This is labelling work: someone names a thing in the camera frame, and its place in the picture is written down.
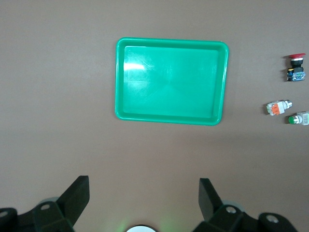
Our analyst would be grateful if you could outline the green button with green label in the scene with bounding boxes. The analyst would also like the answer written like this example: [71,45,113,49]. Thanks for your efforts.
[287,111,309,126]

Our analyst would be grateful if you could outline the orange-capped white switch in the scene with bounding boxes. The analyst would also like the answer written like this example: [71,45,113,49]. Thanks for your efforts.
[266,99,293,116]

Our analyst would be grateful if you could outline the brown table mat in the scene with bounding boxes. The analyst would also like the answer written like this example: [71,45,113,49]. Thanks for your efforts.
[0,0,309,232]

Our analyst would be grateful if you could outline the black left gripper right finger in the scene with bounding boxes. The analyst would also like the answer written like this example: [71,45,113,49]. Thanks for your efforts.
[193,178,296,232]

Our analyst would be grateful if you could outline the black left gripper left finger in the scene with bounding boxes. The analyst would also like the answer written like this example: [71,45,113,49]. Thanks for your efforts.
[0,175,90,232]

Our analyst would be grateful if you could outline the green plastic tray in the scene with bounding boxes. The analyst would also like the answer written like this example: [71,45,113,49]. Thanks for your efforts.
[114,36,229,126]

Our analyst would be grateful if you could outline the red mushroom push button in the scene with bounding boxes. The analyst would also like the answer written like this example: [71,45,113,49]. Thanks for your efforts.
[282,52,306,82]

